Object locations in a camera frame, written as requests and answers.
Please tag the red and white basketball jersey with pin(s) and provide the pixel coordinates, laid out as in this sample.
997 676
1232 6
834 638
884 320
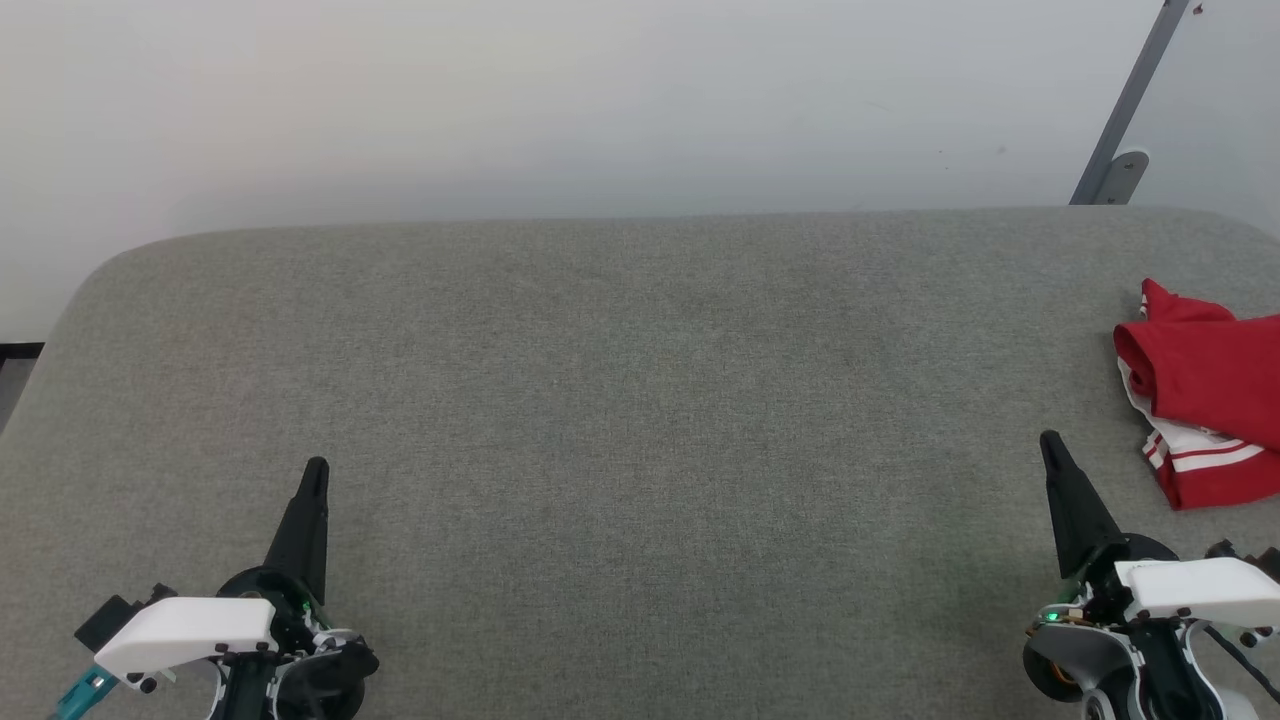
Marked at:
1215 400

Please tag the grey metal bar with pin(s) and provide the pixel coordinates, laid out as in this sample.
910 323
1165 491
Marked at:
1135 95

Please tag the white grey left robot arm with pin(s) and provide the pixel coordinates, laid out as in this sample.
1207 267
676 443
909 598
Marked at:
300 685

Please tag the grey fabric sofa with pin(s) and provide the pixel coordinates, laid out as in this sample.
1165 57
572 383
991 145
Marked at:
640 420

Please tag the grey metal bracket plate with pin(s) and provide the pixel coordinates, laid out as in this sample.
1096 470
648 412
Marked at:
1124 178

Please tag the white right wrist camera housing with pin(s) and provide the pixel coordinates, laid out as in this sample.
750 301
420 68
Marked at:
1200 585

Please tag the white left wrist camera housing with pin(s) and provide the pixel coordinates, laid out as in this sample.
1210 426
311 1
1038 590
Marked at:
190 630

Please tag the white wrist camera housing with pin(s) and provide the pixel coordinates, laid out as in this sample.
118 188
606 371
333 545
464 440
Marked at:
190 630
1200 585

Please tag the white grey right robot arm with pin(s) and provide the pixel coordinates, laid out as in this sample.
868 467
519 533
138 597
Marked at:
1140 670

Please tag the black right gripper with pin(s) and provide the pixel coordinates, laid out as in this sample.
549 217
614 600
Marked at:
1110 575

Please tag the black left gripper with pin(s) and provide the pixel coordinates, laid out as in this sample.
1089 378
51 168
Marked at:
255 590

